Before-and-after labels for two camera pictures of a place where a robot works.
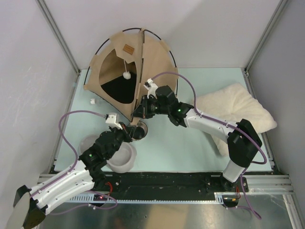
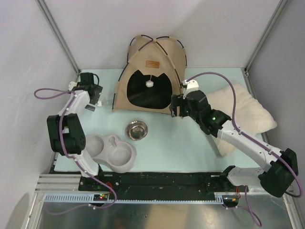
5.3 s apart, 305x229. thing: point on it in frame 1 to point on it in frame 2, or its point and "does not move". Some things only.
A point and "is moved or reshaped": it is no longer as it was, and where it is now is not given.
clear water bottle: x=97 y=101 is moved or reshaped
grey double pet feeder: x=122 y=161 does not move
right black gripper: x=141 y=111 to x=176 y=100
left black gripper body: x=121 y=138 to x=97 y=90
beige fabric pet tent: x=122 y=62 is moved or reshaped
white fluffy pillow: x=232 y=104 does not move
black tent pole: x=142 y=65 to x=139 y=49
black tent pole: x=88 y=69 to x=161 y=47
